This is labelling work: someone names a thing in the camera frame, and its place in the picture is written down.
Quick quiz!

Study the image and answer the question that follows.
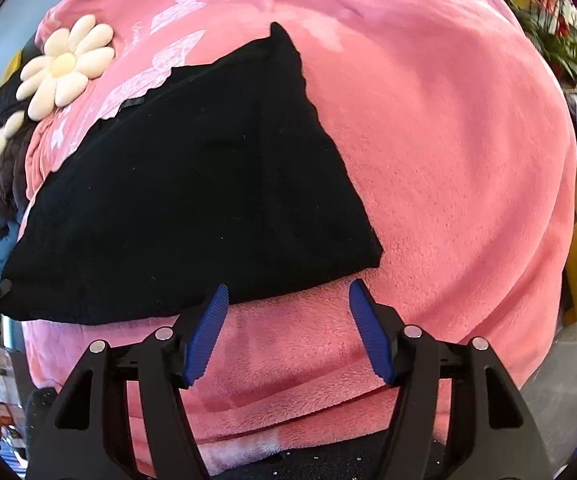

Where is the yellow cushion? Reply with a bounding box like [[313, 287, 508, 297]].
[[0, 47, 25, 88]]

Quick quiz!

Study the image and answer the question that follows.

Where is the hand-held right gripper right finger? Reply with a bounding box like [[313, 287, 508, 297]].
[[348, 278, 552, 480]]

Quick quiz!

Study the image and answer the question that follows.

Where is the pink printed fleece blanket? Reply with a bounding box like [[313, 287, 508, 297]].
[[21, 0, 577, 476]]

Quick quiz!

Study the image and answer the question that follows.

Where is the green potted plant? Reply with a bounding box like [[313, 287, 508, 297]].
[[468, 0, 577, 88]]

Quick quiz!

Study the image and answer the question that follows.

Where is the black speckled seat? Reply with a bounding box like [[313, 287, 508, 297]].
[[23, 427, 474, 480]]

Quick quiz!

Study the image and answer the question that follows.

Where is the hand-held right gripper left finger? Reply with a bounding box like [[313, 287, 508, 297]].
[[26, 283, 230, 480]]

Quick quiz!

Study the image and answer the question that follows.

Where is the black knit sweater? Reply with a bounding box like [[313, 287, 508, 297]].
[[0, 21, 384, 325]]

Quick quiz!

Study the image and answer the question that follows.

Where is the dark brown puffer jacket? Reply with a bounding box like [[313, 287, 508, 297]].
[[0, 120, 38, 241]]

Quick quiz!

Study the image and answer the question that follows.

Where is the small cream flower pillow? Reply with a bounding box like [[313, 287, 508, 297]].
[[0, 110, 27, 165]]

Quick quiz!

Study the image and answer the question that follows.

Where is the large cream flower pillow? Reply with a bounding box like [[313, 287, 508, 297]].
[[16, 14, 116, 122]]

